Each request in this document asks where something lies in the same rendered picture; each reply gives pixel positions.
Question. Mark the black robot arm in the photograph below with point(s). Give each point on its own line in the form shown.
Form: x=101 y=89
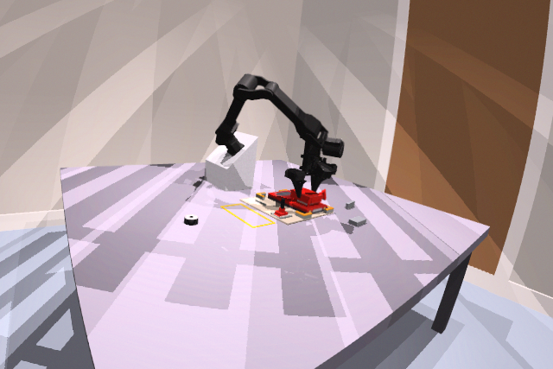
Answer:
x=307 y=126

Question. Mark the red car hood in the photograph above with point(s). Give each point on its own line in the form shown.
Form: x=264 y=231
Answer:
x=308 y=196

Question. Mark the black toy car wheel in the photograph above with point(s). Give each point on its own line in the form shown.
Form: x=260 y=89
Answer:
x=191 y=219

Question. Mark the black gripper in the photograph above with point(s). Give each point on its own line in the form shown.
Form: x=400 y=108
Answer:
x=297 y=176

